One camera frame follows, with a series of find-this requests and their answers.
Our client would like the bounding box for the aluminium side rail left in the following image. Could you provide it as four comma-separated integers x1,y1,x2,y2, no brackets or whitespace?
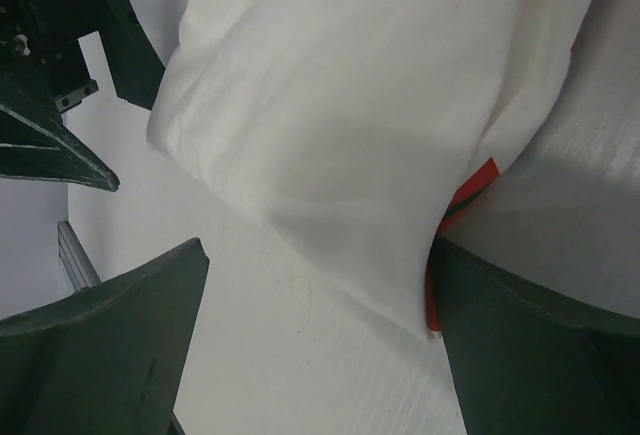
57,221,102,292

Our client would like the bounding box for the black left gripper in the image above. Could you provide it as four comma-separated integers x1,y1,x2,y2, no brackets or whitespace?
1,0,165,192

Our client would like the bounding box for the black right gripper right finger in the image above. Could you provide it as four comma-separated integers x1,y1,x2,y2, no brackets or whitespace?
431,239,639,434

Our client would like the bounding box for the white t shirt red print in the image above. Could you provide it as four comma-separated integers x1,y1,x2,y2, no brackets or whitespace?
147,0,592,337

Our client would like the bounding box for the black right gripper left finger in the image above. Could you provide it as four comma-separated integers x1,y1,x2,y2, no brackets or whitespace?
1,238,209,434

